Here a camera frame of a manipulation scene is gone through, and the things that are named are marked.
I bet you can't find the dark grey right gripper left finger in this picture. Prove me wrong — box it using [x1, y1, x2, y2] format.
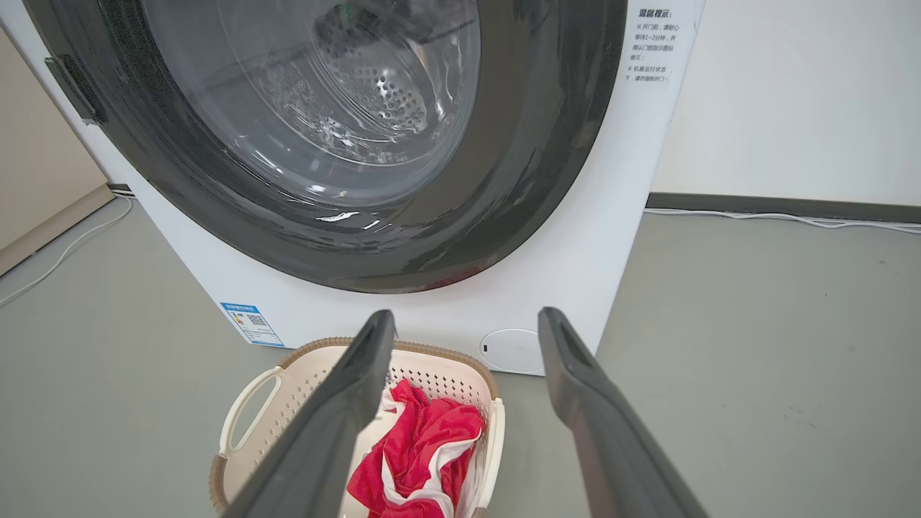
[219, 309, 398, 518]

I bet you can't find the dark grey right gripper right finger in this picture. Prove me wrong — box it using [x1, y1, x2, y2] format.
[537, 306, 709, 518]

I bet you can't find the cream perforated laundry basket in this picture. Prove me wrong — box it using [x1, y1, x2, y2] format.
[209, 337, 506, 518]

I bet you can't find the red white-trimmed garment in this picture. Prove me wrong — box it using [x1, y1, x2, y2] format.
[347, 379, 484, 518]

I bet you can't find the round white filter cover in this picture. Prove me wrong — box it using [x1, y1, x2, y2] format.
[479, 329, 546, 376]

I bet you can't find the blue energy label sticker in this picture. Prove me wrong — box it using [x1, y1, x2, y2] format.
[219, 302, 286, 348]

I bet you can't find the white front-load washing machine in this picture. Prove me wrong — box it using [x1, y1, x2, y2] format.
[0, 0, 707, 376]

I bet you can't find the black round washer door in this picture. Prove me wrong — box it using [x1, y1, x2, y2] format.
[22, 0, 628, 294]

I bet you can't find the stainless steel washer drum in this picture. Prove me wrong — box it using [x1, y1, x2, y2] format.
[216, 0, 481, 209]

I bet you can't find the black text warning sticker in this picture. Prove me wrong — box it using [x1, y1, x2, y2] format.
[626, 6, 681, 86]

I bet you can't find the white floor cable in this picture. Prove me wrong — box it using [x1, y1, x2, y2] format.
[644, 208, 921, 235]
[0, 196, 135, 309]

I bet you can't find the beige wall board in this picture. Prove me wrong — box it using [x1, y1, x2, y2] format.
[0, 29, 116, 278]

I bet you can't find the black door handle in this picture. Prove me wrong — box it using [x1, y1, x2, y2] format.
[45, 54, 109, 127]

